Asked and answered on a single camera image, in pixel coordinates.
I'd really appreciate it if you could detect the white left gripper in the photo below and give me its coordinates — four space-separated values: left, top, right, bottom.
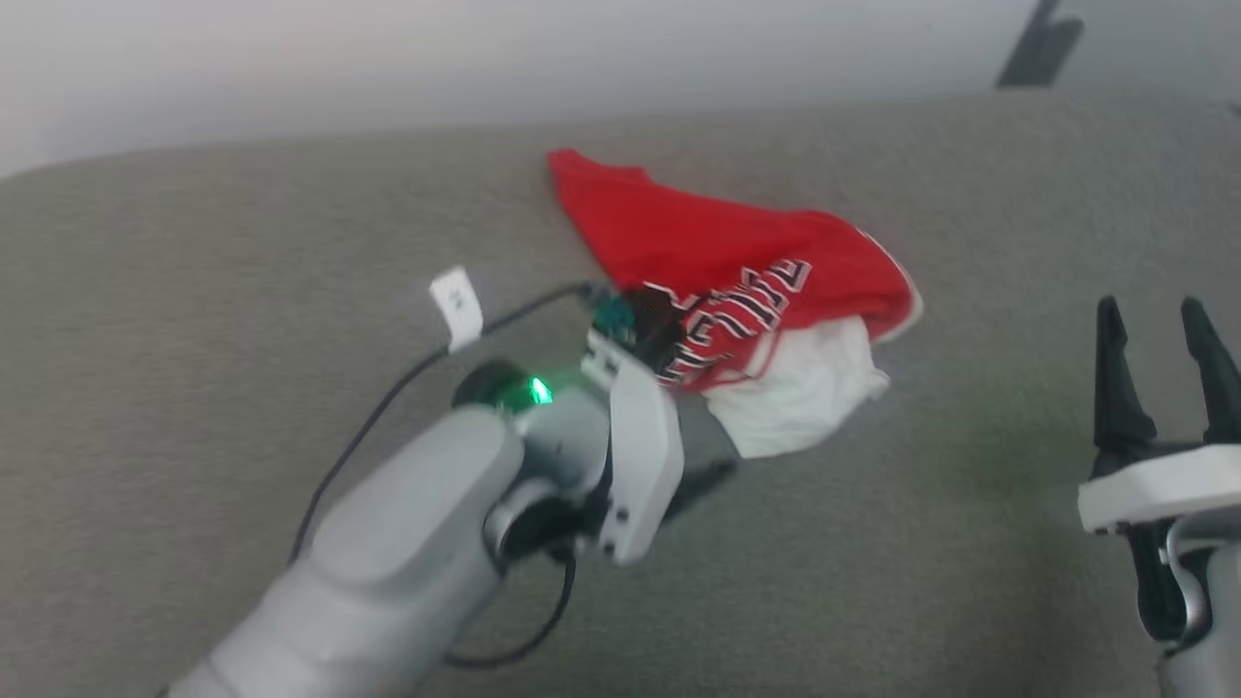
580 285 691 566

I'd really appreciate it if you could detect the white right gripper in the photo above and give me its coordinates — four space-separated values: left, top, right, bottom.
1078 296 1241 643

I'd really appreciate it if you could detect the red and white jersey garment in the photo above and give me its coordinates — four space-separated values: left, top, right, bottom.
547 148 924 460

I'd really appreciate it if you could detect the grey fabric sofa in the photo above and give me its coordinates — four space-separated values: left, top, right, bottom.
0 85 1241 698

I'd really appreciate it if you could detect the dark background stand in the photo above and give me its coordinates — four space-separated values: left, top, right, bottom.
997 0 1086 90

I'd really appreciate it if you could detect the white cable label tag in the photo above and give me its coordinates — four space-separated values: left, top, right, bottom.
430 266 485 354

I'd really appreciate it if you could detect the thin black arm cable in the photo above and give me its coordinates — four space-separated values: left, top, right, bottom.
289 281 604 670

